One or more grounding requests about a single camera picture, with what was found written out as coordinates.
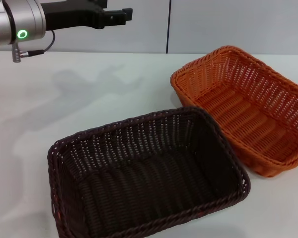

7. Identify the black cable with silver plug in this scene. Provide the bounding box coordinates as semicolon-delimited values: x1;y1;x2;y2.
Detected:
11;30;56;63

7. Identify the orange wicker basket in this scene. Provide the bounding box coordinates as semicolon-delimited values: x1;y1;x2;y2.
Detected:
169;45;298;178

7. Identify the dark brown wicker basket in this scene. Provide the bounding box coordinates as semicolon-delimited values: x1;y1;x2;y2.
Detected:
47;107;251;238

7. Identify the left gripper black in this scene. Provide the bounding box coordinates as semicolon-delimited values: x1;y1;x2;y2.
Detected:
41;0;134;32

